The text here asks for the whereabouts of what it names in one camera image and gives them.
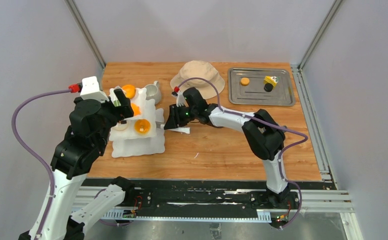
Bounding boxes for white tiered dessert stand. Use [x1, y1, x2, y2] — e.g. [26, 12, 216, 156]
[109, 87, 165, 158]

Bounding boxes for metal serving tray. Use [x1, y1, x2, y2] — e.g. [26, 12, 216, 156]
[227, 67, 296, 107]

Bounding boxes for orange macaron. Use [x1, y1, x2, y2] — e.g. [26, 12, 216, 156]
[121, 84, 137, 99]

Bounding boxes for small orange round biscuit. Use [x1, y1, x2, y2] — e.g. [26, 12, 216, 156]
[239, 77, 250, 86]

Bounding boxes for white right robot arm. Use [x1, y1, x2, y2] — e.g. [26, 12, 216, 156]
[164, 87, 290, 209]

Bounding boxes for green macaron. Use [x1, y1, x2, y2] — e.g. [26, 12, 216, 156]
[112, 97, 121, 107]

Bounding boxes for metal food tongs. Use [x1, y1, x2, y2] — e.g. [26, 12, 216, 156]
[155, 121, 191, 134]

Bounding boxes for yellow cake slice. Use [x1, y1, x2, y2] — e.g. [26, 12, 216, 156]
[264, 76, 280, 88]

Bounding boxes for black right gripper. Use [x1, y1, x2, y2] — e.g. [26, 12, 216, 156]
[164, 103, 198, 130]

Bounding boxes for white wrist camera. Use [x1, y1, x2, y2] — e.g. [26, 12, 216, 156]
[171, 86, 185, 107]
[68, 76, 110, 103]

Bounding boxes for orange star cookie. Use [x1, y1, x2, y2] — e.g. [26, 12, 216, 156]
[130, 103, 141, 117]

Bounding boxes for white chocolate donut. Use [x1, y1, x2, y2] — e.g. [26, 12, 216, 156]
[113, 120, 129, 131]

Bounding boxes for black round cookie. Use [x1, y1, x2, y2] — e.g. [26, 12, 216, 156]
[263, 83, 274, 93]

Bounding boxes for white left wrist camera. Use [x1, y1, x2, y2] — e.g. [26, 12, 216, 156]
[68, 76, 110, 103]

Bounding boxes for orange frosted donut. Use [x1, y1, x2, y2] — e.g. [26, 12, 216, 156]
[133, 119, 151, 135]

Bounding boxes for beige bucket hat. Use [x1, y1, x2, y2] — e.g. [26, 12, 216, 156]
[170, 60, 226, 100]

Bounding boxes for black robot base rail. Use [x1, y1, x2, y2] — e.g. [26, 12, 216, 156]
[78, 178, 354, 229]

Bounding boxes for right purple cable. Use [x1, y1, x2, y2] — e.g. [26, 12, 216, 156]
[176, 77, 310, 186]

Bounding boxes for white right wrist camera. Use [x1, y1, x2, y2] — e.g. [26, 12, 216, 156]
[171, 86, 185, 107]

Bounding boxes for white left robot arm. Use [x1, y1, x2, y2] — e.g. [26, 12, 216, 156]
[19, 89, 135, 240]

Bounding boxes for white ceramic mug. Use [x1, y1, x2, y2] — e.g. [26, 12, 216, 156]
[144, 80, 162, 105]

